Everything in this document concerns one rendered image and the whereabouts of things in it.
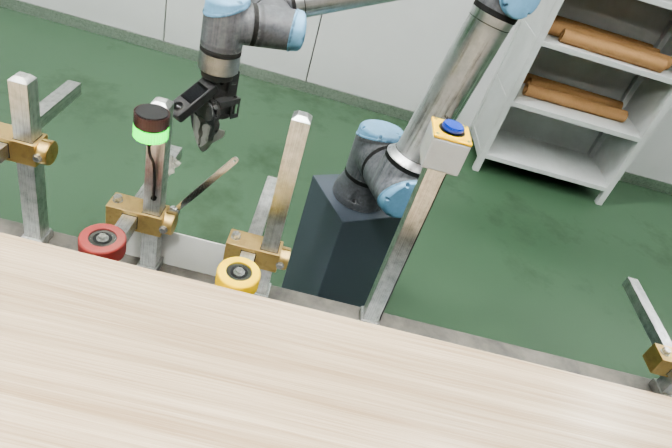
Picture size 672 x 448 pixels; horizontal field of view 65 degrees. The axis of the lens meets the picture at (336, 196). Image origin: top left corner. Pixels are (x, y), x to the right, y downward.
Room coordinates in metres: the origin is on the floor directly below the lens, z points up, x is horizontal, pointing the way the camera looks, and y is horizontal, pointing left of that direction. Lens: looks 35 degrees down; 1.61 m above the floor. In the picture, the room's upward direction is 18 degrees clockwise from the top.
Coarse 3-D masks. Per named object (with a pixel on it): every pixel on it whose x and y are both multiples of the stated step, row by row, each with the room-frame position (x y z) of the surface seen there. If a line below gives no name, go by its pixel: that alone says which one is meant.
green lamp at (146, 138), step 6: (138, 132) 0.74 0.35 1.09; (144, 132) 0.74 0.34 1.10; (162, 132) 0.76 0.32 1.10; (168, 132) 0.78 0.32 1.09; (138, 138) 0.74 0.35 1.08; (144, 138) 0.74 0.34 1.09; (150, 138) 0.74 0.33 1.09; (156, 138) 0.75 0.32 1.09; (162, 138) 0.76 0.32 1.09; (150, 144) 0.74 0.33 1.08; (156, 144) 0.75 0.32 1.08
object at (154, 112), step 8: (144, 104) 0.78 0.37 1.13; (152, 104) 0.79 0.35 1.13; (136, 112) 0.75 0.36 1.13; (144, 112) 0.76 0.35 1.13; (152, 112) 0.77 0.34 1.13; (160, 112) 0.78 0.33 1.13; (168, 112) 0.79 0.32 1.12; (160, 144) 0.80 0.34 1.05; (152, 160) 0.78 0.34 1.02; (152, 192) 0.79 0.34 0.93
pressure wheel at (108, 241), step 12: (96, 228) 0.68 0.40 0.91; (108, 228) 0.69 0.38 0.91; (120, 228) 0.70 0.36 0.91; (84, 240) 0.65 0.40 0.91; (96, 240) 0.66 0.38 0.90; (108, 240) 0.67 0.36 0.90; (120, 240) 0.67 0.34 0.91; (84, 252) 0.63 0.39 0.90; (96, 252) 0.63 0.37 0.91; (108, 252) 0.64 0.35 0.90; (120, 252) 0.66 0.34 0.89
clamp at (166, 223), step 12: (108, 204) 0.79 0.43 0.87; (120, 204) 0.80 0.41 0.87; (132, 204) 0.81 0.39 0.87; (108, 216) 0.79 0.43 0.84; (120, 216) 0.79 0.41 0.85; (144, 216) 0.79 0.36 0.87; (156, 216) 0.80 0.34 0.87; (168, 216) 0.81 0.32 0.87; (144, 228) 0.79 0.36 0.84; (156, 228) 0.79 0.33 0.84; (168, 228) 0.80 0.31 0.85
